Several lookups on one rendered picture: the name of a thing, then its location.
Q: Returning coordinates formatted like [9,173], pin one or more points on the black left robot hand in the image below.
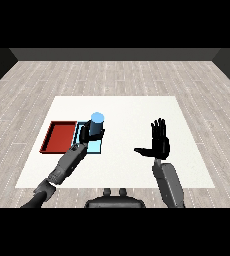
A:
[84,134]

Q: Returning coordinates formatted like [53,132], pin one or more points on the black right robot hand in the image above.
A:
[160,143]

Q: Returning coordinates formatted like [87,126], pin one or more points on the blue can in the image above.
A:
[96,126]

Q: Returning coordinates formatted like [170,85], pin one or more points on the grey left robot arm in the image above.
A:
[67,163]

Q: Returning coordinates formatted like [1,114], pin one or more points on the light blue shallow open box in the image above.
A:
[95,146]

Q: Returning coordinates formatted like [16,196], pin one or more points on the red shallow open box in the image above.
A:
[58,136]

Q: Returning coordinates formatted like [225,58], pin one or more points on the dark grey robot body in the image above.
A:
[114,201]

